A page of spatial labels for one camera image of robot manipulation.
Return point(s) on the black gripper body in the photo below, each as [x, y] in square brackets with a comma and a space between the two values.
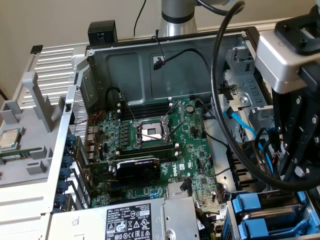
[312, 100]

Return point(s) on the hard disk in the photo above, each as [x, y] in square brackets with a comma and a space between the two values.
[277, 217]

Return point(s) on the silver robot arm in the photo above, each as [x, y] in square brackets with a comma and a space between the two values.
[175, 27]

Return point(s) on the metal disk bay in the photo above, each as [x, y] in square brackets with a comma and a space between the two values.
[315, 217]

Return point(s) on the empty blue disk carrier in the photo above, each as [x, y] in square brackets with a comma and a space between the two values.
[255, 226]

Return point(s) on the black plastic shroud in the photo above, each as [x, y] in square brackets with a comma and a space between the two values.
[236, 175]

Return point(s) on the coin battery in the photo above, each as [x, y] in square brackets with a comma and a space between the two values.
[190, 108]

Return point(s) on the green motherboard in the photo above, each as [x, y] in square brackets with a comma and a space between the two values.
[192, 160]

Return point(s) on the metal socket cover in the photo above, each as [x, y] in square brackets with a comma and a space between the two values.
[182, 110]

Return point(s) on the black angled plug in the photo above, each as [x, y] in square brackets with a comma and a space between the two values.
[186, 186]

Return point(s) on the silver heatsink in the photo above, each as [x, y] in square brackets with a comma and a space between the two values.
[175, 191]

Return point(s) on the CPU socket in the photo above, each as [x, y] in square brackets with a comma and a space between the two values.
[147, 131]

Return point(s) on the black graphics card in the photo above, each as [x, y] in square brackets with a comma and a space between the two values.
[140, 172]

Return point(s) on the thin metal locking lever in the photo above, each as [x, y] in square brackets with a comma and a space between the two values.
[128, 110]

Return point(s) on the open metal PC case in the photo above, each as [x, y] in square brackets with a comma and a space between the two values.
[125, 72]

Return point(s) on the black box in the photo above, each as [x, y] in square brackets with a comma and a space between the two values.
[102, 32]

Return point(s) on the blue slot retainer clip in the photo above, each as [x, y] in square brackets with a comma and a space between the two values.
[71, 139]
[67, 161]
[63, 187]
[60, 200]
[65, 174]

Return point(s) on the grey power supply unit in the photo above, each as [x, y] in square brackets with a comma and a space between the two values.
[95, 220]

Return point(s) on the grey parts rack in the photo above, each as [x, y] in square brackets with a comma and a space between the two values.
[30, 140]

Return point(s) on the green RAM stick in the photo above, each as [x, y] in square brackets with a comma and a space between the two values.
[25, 153]

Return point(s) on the silver CPU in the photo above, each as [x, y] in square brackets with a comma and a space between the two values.
[8, 138]

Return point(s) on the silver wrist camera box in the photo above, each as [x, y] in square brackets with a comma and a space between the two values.
[277, 62]

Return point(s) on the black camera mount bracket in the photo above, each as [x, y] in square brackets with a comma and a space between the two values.
[295, 32]

